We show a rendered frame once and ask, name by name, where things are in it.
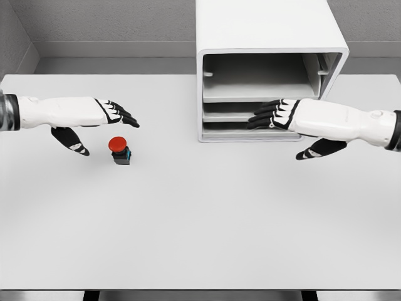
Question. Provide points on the red button load switch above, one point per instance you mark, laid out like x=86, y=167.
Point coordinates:
x=119, y=149

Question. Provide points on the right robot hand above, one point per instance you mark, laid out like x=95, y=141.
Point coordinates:
x=316, y=119

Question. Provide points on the white cabinet drawer tray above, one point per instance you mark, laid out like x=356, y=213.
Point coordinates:
x=260, y=91
x=228, y=113
x=225, y=133

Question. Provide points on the white tabletop storage cabinet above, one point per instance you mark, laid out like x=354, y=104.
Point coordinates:
x=266, y=34

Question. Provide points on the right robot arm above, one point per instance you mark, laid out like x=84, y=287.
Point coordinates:
x=372, y=123

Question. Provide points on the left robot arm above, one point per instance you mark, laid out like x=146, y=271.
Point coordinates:
x=28, y=112

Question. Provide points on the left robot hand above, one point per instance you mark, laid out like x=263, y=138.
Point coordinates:
x=81, y=112

